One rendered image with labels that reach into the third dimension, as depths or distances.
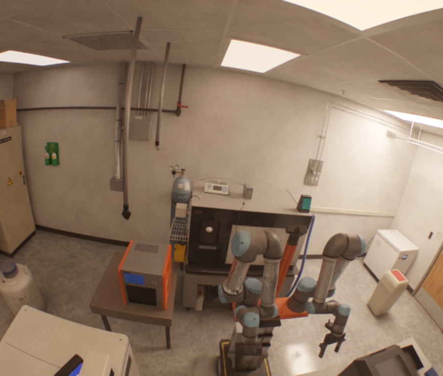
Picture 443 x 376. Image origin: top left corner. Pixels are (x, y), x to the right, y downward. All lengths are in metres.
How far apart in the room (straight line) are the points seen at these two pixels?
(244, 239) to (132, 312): 1.31
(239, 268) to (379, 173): 3.54
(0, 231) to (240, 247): 3.61
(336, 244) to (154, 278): 1.26
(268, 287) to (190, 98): 2.42
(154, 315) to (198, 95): 2.49
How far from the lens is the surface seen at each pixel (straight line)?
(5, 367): 1.13
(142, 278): 1.77
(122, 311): 2.03
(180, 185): 2.77
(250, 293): 1.35
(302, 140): 3.27
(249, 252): 1.01
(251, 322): 1.07
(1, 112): 3.88
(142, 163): 3.16
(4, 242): 4.07
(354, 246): 1.28
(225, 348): 2.34
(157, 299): 1.92
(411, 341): 2.41
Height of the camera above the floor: 2.31
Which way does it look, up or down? 20 degrees down
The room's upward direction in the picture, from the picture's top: 8 degrees clockwise
